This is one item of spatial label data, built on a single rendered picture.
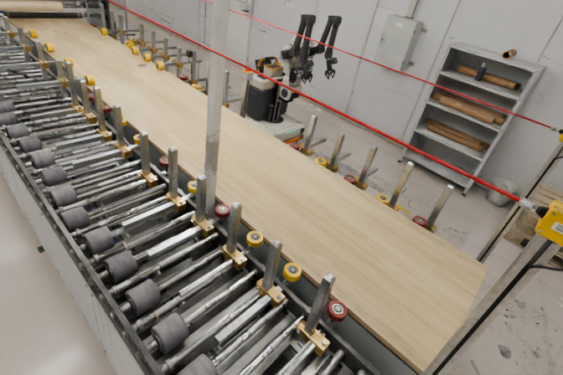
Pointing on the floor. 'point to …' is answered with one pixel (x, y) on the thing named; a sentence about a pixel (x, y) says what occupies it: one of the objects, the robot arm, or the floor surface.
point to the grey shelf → (529, 74)
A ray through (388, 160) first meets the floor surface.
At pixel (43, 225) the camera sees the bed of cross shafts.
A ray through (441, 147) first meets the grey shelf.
